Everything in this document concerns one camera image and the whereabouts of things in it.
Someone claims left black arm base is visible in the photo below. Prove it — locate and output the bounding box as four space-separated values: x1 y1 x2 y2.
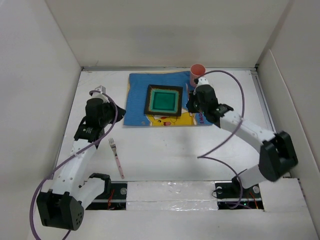
86 181 128 211

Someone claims square green ceramic plate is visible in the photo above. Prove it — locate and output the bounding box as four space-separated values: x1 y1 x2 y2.
144 84 183 117

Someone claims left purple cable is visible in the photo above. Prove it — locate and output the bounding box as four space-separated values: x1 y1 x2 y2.
29 90 120 240

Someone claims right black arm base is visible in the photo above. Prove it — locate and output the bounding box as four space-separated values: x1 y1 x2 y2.
211 167 266 210

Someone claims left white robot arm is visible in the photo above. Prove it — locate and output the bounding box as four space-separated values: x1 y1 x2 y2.
36 93 126 231

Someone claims orange plastic cup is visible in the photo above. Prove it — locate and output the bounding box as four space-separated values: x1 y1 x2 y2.
189 63 206 87

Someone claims fork with pink handle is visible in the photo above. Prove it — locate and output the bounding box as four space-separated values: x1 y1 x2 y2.
108 138 125 179

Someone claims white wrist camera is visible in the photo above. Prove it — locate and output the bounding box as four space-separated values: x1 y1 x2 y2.
196 77 210 87
89 85 106 98

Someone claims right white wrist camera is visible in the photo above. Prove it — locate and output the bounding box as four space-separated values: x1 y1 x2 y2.
196 77 210 87

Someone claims blue Pikachu placemat cloth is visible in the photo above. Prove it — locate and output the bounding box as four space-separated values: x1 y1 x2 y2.
124 71 211 127

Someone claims knife with pink handle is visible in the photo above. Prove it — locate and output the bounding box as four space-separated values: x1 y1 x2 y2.
185 83 190 101

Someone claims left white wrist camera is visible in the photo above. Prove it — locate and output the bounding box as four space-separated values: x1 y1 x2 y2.
89 85 106 98

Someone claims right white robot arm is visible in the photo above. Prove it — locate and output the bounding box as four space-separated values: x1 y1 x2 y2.
186 84 298 197

